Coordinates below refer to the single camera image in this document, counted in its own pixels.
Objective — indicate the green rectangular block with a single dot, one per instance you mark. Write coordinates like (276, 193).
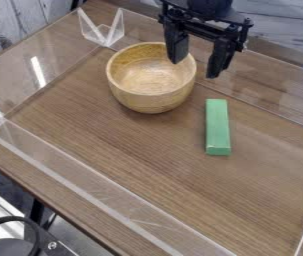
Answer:
(218, 142)

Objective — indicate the black metal base plate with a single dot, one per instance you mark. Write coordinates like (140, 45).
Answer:
(21, 247)

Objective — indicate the black table leg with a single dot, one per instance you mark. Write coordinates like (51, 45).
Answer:
(36, 211)

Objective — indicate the brown wooden bowl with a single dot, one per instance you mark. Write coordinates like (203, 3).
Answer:
(146, 82)

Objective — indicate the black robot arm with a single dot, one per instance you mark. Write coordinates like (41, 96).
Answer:
(211, 20)

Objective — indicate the clear acrylic front barrier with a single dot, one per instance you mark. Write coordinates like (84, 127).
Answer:
(122, 173)

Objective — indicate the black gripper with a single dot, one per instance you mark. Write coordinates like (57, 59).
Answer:
(208, 19)

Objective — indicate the clear acrylic corner bracket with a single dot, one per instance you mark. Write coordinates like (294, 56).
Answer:
(101, 34)

